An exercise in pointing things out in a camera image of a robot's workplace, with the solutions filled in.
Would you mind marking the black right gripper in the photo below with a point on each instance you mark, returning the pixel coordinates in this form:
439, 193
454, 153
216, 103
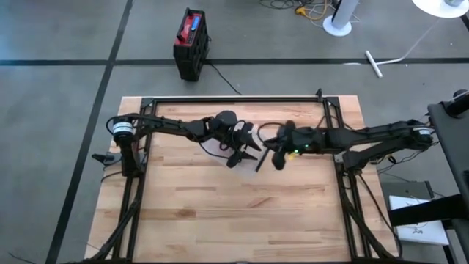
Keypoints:
282, 146

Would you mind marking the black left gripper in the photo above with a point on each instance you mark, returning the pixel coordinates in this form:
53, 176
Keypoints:
234, 159

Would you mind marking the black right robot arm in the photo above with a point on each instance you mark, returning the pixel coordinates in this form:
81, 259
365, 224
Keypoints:
366, 137

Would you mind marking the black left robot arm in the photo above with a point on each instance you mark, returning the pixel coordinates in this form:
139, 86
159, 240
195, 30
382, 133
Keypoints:
165, 126

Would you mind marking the small yellow tag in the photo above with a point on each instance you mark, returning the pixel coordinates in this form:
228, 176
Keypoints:
291, 157

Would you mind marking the red and black power station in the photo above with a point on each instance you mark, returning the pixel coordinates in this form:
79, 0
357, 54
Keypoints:
190, 44

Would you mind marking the dark grey flat panel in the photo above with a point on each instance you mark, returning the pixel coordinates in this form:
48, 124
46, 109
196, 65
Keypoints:
403, 190

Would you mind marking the white floor lamp base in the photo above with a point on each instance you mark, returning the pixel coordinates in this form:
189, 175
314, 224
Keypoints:
340, 18

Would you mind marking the white paper sheet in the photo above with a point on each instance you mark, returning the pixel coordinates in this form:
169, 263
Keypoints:
417, 227

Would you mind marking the black side stand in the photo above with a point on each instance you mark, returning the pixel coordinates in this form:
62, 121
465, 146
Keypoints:
452, 146

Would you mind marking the white round side table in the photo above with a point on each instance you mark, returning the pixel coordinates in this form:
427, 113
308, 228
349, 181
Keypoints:
439, 7

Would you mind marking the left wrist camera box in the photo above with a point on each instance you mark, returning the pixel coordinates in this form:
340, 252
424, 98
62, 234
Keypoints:
229, 137

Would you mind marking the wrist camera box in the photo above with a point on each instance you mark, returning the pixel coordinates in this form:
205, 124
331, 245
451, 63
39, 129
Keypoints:
298, 141
229, 137

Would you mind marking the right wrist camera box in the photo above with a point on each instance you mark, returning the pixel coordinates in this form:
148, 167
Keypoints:
298, 141

